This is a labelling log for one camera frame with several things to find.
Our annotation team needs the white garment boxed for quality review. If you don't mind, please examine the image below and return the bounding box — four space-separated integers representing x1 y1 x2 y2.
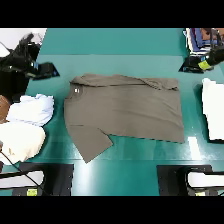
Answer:
201 77 224 142

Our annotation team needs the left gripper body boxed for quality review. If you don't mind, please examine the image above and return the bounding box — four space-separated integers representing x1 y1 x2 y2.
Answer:
32 61 61 81

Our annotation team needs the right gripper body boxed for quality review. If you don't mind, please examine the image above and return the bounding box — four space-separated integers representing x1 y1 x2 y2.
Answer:
178 54 205 74

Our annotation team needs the brown garment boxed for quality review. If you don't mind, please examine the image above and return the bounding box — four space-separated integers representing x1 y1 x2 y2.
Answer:
0 94 11 125

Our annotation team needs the black cable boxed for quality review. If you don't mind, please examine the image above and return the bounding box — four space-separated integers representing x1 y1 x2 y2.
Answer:
0 149 48 197

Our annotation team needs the cream garment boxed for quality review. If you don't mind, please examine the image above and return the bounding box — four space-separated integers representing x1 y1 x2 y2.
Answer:
0 121 47 165

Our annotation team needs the light blue garment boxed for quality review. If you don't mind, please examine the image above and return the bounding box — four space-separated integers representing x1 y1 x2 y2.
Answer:
6 93 56 128

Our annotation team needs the grey-brown T-shirt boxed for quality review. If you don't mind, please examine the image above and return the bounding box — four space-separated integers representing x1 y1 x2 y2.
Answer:
63 73 186 164

